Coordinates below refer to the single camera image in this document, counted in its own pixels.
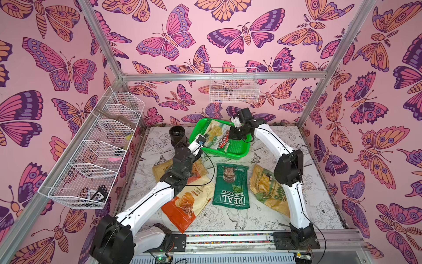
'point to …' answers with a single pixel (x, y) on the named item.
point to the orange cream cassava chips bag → (188, 203)
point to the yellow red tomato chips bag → (199, 170)
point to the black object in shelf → (100, 195)
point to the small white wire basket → (236, 84)
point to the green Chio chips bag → (217, 135)
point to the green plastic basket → (237, 148)
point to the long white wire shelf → (87, 176)
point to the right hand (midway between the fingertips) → (225, 137)
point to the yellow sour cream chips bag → (266, 187)
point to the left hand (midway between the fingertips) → (191, 138)
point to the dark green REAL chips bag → (231, 186)
